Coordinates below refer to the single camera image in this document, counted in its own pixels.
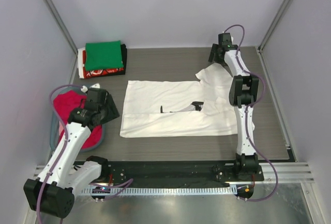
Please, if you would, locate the white printed t-shirt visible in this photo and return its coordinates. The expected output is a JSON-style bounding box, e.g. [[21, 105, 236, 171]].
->
[[120, 64, 237, 138]]

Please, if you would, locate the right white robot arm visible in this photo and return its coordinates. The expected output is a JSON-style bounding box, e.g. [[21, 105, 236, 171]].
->
[[208, 33, 259, 180]]

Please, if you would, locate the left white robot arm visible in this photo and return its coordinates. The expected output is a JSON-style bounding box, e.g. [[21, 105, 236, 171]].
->
[[23, 83, 119, 223]]

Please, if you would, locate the folded red printed t-shirt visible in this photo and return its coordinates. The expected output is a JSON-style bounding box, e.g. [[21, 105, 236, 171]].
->
[[83, 51, 120, 79]]

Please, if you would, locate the folded white t-shirt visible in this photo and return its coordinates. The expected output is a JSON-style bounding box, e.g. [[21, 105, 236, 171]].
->
[[77, 47, 85, 79]]

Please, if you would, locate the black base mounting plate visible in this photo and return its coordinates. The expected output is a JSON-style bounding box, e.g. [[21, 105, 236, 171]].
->
[[92, 160, 264, 189]]

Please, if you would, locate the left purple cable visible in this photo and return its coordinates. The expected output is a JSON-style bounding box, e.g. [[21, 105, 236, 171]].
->
[[35, 84, 134, 224]]

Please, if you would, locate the slotted grey cable duct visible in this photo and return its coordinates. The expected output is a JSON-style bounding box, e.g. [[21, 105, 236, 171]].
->
[[79, 185, 237, 197]]

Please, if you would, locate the left aluminium corner post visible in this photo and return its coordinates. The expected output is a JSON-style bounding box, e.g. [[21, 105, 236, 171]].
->
[[30, 0, 78, 51]]

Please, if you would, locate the aluminium corner post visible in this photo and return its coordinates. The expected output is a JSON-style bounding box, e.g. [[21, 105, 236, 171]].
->
[[258, 0, 293, 53], [30, 0, 78, 51]]

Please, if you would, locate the right aluminium corner post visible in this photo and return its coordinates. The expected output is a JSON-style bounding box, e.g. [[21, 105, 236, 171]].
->
[[258, 0, 293, 53]]

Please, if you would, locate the aluminium frame rail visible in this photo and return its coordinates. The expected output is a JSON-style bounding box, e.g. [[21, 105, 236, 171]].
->
[[33, 162, 315, 185]]

